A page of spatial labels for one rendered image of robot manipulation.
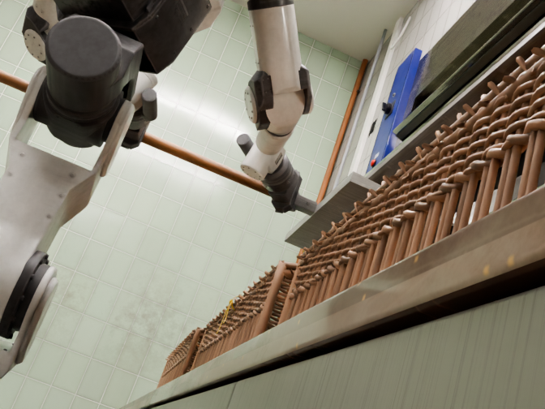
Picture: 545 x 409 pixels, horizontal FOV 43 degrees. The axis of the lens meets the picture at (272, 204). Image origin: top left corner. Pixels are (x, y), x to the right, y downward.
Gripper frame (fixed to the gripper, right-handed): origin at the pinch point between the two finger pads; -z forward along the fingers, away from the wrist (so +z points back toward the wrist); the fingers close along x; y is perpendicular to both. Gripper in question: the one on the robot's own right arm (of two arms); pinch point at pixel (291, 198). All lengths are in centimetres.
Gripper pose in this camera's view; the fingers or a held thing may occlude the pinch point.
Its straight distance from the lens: 184.7
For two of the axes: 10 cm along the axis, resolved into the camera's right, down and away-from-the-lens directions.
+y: -9.0, -1.4, 4.1
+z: -3.0, -4.7, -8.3
